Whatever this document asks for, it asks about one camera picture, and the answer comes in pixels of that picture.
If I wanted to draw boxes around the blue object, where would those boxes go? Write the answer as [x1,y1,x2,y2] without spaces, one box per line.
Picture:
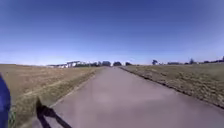
[0,73,12,128]

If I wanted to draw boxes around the dry grass field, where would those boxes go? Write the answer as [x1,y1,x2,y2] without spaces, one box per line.
[0,63,106,128]
[119,62,224,110]

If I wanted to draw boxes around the row of dark trees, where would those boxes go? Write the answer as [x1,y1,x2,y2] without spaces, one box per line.
[75,60,133,68]

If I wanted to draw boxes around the white building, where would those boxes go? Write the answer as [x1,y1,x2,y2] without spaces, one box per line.
[56,60,86,69]

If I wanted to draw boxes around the grey asphalt path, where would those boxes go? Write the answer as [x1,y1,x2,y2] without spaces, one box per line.
[31,65,224,128]

